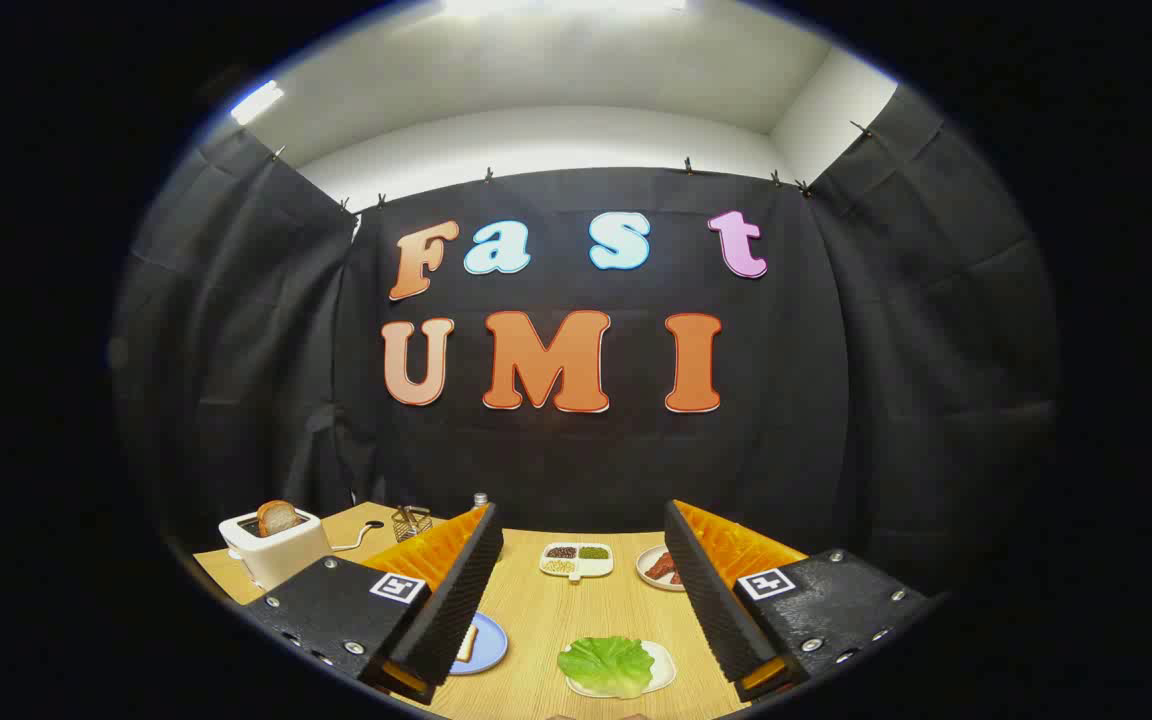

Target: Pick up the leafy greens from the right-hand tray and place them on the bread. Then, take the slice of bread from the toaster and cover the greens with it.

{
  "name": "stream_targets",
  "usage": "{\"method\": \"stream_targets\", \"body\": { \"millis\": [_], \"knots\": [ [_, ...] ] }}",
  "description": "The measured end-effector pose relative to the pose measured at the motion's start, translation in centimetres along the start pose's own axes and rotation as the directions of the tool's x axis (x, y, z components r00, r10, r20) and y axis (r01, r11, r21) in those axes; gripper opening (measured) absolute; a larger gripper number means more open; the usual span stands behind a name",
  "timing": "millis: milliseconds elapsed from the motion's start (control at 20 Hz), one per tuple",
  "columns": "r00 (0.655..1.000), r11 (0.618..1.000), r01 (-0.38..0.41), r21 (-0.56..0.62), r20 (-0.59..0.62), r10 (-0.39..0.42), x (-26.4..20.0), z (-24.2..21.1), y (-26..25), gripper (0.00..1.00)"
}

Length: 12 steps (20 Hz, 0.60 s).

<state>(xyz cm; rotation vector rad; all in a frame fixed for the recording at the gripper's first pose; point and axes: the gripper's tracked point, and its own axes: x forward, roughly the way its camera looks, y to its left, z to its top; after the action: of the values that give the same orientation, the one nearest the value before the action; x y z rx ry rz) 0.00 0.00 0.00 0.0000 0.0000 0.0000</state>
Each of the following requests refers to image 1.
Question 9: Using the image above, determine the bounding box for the white toaster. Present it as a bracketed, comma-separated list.
[219, 507, 334, 591]

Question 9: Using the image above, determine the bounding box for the toasted bread slice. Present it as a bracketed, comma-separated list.
[256, 500, 300, 538]

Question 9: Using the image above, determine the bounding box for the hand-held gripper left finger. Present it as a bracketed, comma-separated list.
[241, 503, 505, 706]

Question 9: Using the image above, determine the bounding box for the white oval plate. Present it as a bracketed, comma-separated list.
[635, 545, 687, 593]

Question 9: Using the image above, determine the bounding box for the black backdrop cloth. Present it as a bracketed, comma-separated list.
[111, 85, 1062, 601]

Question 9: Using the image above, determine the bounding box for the blue plate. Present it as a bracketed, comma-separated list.
[449, 612, 509, 677]

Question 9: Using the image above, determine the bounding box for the white toaster cable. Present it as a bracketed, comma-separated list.
[331, 520, 385, 553]

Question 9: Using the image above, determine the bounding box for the white divided dish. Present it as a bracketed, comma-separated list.
[539, 542, 615, 583]

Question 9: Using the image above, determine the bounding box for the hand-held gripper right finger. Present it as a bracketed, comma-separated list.
[664, 499, 937, 703]

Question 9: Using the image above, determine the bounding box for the white square plate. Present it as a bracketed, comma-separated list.
[566, 640, 677, 699]

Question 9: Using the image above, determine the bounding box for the ceiling light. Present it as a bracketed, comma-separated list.
[229, 80, 285, 126]

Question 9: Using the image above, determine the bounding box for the green lettuce leaf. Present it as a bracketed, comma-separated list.
[557, 636, 656, 699]

